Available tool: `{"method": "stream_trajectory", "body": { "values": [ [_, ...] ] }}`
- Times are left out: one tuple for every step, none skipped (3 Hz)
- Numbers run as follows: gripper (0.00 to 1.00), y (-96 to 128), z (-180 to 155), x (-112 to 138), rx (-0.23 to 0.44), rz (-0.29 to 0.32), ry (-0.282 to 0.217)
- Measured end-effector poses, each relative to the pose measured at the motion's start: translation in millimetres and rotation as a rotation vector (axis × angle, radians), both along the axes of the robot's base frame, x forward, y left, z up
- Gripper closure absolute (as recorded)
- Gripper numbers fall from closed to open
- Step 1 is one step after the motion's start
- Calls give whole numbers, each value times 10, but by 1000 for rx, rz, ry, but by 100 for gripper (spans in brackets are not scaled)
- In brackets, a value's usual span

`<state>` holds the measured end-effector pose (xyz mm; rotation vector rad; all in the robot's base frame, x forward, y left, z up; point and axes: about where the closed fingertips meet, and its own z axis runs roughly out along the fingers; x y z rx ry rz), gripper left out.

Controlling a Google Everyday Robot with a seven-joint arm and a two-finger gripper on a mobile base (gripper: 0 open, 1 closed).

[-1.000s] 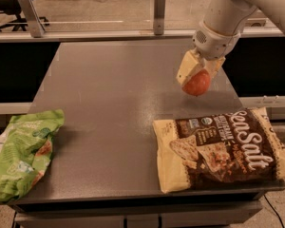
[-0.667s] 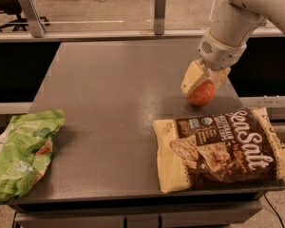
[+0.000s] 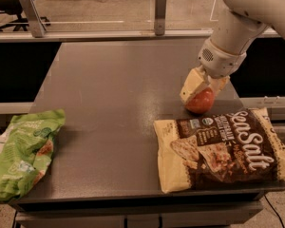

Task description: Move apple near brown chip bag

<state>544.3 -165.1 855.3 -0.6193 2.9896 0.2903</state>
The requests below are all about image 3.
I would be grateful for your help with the left metal bracket post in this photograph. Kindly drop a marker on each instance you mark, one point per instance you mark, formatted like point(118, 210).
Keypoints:
point(37, 29)

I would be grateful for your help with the brown sea salt chip bag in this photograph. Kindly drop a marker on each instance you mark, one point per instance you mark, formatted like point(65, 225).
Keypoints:
point(219, 150)

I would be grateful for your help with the red apple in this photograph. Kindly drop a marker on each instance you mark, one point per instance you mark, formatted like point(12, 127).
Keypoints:
point(202, 102)

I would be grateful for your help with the green chip bag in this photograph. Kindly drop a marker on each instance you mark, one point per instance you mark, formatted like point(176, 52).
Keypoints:
point(26, 149)

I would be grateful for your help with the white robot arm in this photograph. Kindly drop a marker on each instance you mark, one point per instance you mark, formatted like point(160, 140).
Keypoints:
point(239, 23)

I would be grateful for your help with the middle metal bracket post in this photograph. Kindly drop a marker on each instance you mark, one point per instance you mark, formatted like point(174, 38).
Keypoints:
point(160, 14)

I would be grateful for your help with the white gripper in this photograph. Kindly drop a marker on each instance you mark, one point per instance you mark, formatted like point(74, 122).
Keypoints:
point(220, 61)

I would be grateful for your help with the metal bracket post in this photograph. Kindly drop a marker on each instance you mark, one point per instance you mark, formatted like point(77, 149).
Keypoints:
point(160, 14)
point(37, 29)

